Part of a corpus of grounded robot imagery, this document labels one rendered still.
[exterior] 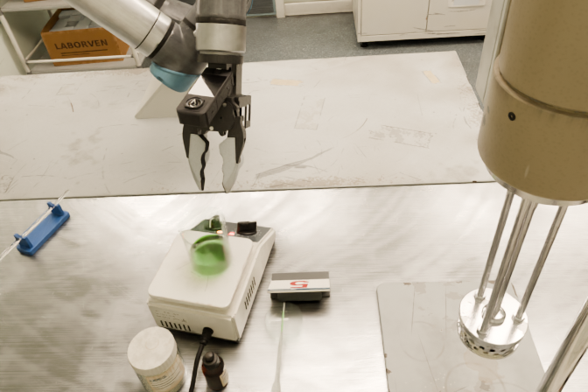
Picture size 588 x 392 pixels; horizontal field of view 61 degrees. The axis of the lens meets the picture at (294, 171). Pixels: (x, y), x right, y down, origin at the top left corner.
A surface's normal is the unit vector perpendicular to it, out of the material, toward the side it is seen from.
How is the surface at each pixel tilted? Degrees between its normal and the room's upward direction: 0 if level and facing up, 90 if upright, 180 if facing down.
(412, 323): 0
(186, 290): 0
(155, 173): 0
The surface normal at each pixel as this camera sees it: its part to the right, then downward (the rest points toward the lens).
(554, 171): -0.40, 0.63
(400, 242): -0.07, -0.74
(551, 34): -0.81, 0.44
